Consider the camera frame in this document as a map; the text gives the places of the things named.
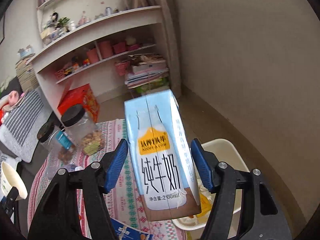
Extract blue milk carton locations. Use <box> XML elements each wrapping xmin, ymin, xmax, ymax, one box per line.
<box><xmin>124</xmin><ymin>89</ymin><xmax>201</xmax><ymax>222</ymax></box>

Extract pink pig plush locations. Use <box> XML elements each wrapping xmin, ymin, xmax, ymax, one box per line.
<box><xmin>1</xmin><ymin>90</ymin><xmax>25</xmax><ymax>112</ymax></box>

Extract jar with brown nuts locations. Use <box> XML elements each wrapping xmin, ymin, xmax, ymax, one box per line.
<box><xmin>37</xmin><ymin>121</ymin><xmax>76</xmax><ymax>165</ymax></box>

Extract blue tissue packet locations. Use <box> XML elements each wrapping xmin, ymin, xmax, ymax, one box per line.
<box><xmin>111</xmin><ymin>218</ymin><xmax>153</xmax><ymax>240</ymax></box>

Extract jar with pistachios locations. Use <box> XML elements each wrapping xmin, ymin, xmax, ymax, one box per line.
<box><xmin>61</xmin><ymin>104</ymin><xmax>105</xmax><ymax>156</ymax></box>

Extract striped patterned tablecloth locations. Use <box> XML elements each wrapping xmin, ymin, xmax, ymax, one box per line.
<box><xmin>27</xmin><ymin>119</ymin><xmax>188</xmax><ymax>240</ymax></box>

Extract pile of papers and books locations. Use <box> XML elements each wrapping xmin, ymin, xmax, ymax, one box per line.
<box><xmin>123</xmin><ymin>53</ymin><xmax>170</xmax><ymax>94</ymax></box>

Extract yellow snack wrapper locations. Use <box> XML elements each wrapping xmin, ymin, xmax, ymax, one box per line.
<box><xmin>197</xmin><ymin>193</ymin><xmax>212</xmax><ymax>217</ymax></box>

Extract pink basket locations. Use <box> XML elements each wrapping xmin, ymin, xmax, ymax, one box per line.
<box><xmin>114</xmin><ymin>60</ymin><xmax>130</xmax><ymax>76</ymax></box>

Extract crushed clear water bottle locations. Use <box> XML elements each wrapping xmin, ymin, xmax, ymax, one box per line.
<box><xmin>46</xmin><ymin>163</ymin><xmax>85</xmax><ymax>179</ymax></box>

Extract white bookshelf unit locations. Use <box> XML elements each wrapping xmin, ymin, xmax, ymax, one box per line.
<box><xmin>31</xmin><ymin>0</ymin><xmax>181</xmax><ymax>112</ymax></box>

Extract white trash bin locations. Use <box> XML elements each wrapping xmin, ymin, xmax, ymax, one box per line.
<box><xmin>171</xmin><ymin>139</ymin><xmax>251</xmax><ymax>231</ymax></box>

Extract red gift box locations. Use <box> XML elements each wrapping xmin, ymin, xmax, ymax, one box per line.
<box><xmin>57</xmin><ymin>83</ymin><xmax>100</xmax><ymax>122</ymax></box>

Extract pink storage bucket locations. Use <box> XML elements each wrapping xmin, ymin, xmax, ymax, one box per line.
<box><xmin>86</xmin><ymin>48</ymin><xmax>100</xmax><ymax>64</ymax></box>

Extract striped grey sofa cover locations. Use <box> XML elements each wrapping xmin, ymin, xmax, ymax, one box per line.
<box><xmin>1</xmin><ymin>87</ymin><xmax>52</xmax><ymax>163</ymax></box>

